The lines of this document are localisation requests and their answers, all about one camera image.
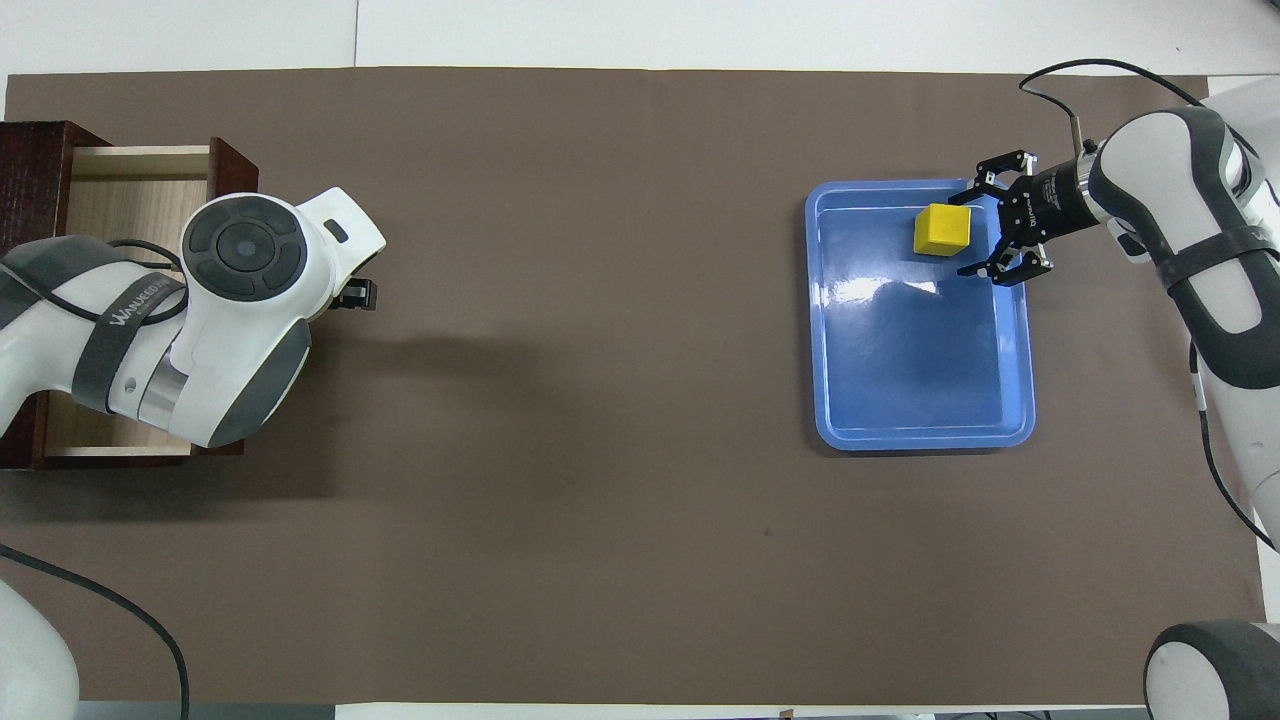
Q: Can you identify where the yellow block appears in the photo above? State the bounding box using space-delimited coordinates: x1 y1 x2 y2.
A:
913 203 972 258

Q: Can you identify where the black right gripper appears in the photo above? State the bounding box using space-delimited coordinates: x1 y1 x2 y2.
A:
948 150 1101 288

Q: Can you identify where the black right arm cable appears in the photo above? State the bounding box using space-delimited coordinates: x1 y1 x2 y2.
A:
1018 57 1280 553

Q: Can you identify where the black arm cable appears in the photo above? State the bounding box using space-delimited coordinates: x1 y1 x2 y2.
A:
0 238 193 720
1018 57 1280 553

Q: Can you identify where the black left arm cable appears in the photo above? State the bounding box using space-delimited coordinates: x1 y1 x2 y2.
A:
0 238 193 720

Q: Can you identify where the dark wooden drawer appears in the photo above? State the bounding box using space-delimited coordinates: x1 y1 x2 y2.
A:
35 138 259 469

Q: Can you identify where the brown table mat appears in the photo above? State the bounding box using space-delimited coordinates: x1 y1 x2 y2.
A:
0 67 1266 706

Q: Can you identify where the blue plastic tray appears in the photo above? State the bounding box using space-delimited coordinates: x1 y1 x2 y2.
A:
805 179 1037 453

